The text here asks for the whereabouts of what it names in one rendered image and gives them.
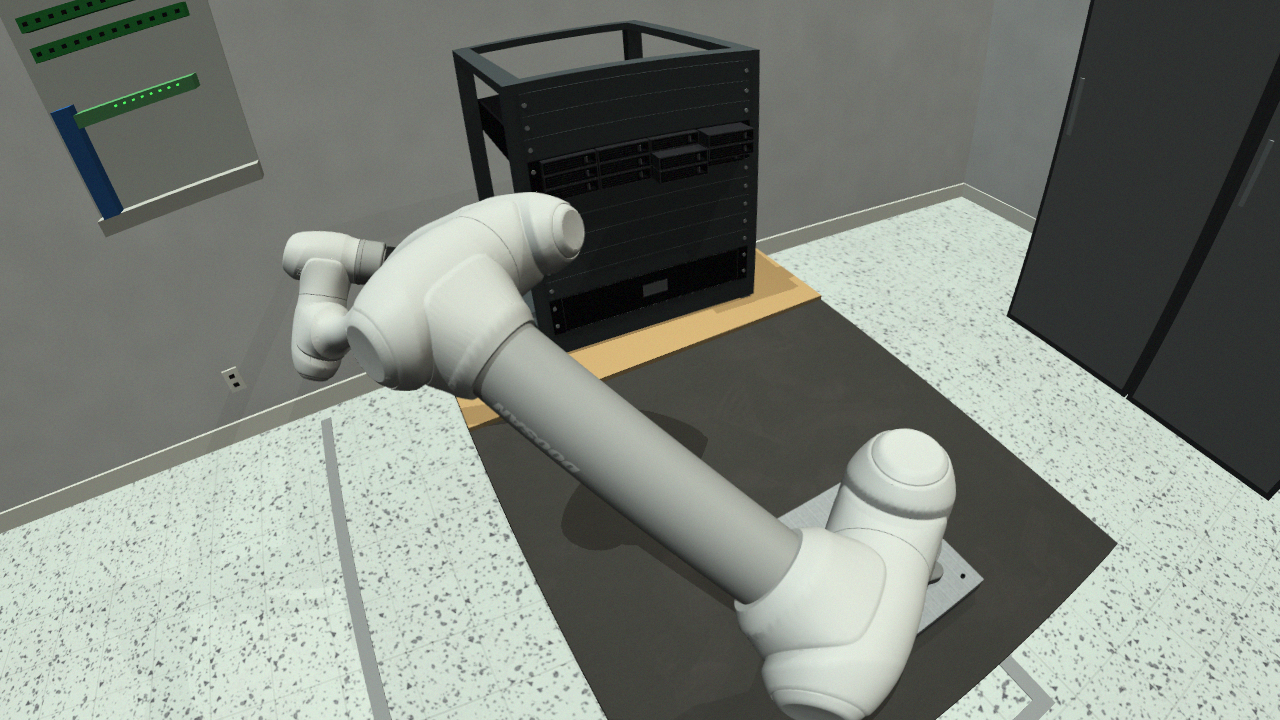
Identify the tan flat board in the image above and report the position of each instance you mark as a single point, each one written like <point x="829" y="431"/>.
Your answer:
<point x="776" y="291"/>

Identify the black server rack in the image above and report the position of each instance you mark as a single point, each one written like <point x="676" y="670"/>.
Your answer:
<point x="651" y="252"/>

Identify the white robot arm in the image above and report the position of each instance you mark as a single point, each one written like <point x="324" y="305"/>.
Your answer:
<point x="833" y="618"/>

